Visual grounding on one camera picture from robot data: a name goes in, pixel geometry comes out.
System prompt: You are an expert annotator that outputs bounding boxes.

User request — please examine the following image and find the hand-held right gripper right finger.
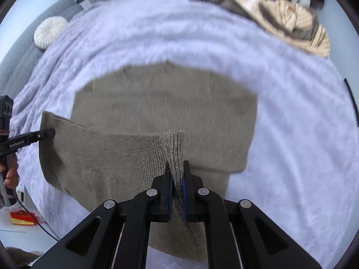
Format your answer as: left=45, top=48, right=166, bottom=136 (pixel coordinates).
left=182, top=160, right=323, bottom=269

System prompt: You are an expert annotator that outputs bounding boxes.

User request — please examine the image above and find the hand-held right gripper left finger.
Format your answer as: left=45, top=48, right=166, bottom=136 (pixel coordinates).
left=31, top=161, right=173, bottom=269

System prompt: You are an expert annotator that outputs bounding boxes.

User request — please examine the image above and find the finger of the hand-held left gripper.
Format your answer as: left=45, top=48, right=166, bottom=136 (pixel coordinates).
left=26, top=128, right=56, bottom=144

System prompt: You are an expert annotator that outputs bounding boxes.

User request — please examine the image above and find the olive knit sweater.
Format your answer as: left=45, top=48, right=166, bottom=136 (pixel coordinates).
left=39, top=63, right=258, bottom=262

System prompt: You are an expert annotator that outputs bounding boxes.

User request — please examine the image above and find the person's left hand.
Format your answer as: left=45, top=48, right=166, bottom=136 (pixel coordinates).
left=0, top=155, right=20, bottom=190

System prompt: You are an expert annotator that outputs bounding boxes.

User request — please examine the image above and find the grey quilted sofa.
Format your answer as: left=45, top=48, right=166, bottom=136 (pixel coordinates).
left=0, top=0, right=85, bottom=98

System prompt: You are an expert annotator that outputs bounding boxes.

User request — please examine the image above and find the red and yellow packet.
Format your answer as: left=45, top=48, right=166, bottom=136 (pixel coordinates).
left=11, top=211, right=37, bottom=226

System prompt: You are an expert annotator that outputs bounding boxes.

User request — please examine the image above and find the white round pleated pillow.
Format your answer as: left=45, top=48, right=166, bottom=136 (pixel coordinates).
left=34, top=17, right=68, bottom=50

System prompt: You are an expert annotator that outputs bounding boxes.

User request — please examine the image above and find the lavender plush blanket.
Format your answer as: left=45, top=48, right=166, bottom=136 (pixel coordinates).
left=11, top=0, right=359, bottom=269

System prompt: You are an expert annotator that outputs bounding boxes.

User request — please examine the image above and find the cream striped garment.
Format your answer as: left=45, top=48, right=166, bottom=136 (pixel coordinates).
left=206, top=0, right=331, bottom=58

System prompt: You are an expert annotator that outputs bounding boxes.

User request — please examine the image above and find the thin black cable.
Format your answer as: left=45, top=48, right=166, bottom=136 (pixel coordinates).
left=15, top=195, right=60, bottom=241

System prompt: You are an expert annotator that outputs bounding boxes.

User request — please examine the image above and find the black flat strap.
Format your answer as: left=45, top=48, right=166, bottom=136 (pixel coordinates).
left=344, top=78, right=359, bottom=126

